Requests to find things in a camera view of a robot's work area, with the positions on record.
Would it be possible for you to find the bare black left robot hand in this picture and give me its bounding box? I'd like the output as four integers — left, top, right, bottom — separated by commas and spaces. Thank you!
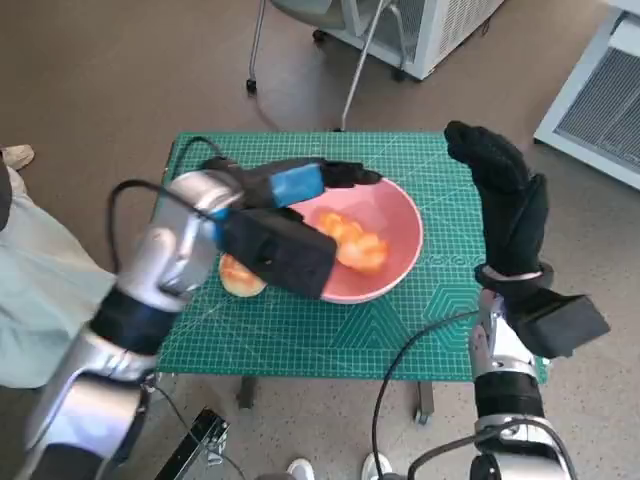
238, 157, 386, 209

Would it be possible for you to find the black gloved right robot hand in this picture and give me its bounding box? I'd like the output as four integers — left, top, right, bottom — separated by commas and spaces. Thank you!
443, 119, 551, 280

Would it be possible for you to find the long striped toy bread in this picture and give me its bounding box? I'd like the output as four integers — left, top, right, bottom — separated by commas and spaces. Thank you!
314, 210, 390, 274

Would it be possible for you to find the pink bowl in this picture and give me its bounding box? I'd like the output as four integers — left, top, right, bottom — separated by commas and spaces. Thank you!
287, 177, 425, 306

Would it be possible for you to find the round toy bread bun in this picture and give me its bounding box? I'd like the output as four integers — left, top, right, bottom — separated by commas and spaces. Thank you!
219, 252, 269, 299

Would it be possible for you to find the white cabinet with grey grille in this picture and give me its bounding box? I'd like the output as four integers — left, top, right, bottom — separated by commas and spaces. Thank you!
533, 9, 640, 191

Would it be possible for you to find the green cutting mat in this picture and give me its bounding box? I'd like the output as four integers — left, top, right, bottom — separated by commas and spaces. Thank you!
154, 130, 554, 384

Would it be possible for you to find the white cabinet with vent grille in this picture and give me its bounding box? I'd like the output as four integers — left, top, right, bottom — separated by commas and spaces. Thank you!
313, 0, 516, 82

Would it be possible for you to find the black table leg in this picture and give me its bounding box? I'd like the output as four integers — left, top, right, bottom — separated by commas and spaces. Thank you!
412, 382, 435, 426
237, 375, 259, 410

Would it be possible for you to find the person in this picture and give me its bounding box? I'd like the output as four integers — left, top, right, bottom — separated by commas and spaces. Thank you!
0, 144, 119, 389

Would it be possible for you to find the white shoe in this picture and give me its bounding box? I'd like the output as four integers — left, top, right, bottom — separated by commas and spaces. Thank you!
360, 452, 394, 480
287, 457, 316, 480

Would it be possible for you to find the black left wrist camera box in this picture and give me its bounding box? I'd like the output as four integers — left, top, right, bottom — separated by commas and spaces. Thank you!
222, 207, 337, 300

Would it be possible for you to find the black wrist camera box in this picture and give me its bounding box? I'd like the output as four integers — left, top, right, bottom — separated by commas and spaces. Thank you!
512, 289, 611, 359
222, 207, 337, 300

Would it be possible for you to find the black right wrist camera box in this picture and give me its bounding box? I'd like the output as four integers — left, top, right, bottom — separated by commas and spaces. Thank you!
512, 289, 611, 359

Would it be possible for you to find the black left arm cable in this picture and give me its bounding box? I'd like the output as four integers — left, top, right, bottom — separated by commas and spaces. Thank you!
108, 135, 239, 274

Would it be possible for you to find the long black cable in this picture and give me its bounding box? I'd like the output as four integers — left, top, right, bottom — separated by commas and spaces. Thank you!
372, 310, 481, 480

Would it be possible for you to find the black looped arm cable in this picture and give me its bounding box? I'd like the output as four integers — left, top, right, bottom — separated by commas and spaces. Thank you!
407, 419, 506, 480

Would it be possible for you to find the thin black floor cable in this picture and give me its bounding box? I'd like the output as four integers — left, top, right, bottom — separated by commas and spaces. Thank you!
148, 384, 191, 431

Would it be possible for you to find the black shiny metal frame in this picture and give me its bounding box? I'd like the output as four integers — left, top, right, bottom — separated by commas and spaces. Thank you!
157, 407, 232, 480

